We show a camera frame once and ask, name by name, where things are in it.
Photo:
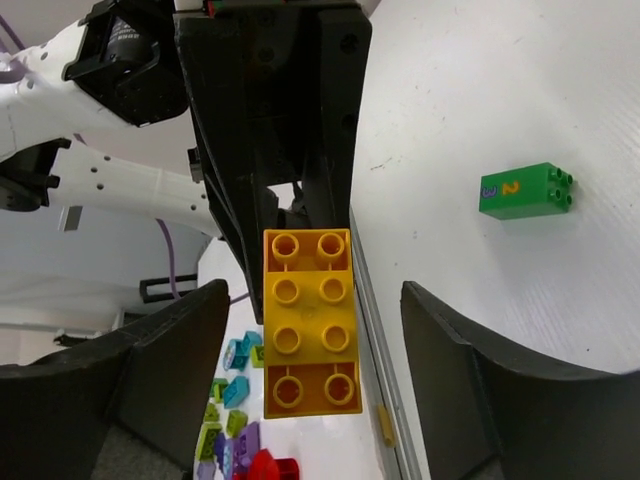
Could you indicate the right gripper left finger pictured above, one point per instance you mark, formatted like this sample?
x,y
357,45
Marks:
x,y
126,405

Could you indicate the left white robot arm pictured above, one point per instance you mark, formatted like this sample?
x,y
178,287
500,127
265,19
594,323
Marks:
x,y
59,146

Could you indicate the pile of assorted legos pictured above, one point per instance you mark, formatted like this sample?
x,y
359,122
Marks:
x,y
230,443

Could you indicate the yellow flower printed lego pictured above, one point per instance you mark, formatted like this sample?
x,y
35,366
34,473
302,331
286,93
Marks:
x,y
311,347

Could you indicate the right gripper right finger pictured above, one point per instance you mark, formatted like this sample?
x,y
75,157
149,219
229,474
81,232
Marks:
x,y
491,408

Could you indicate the aluminium rail front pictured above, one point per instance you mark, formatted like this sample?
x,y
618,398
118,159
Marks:
x,y
391,397

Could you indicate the tall green number lego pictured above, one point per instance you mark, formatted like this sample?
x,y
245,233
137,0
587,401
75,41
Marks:
x,y
536,190

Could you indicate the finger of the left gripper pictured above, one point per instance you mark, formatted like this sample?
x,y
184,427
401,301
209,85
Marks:
x,y
339,52

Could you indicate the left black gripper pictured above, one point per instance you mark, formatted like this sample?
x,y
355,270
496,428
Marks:
x,y
250,79

